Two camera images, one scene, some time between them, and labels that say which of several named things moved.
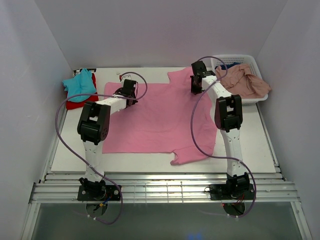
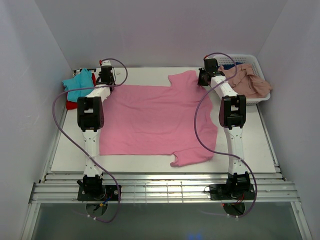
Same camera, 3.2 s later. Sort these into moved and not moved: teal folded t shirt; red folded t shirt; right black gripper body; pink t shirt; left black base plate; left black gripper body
Moved: right black gripper body; left black gripper body
Not moved: pink t shirt; red folded t shirt; left black base plate; teal folded t shirt
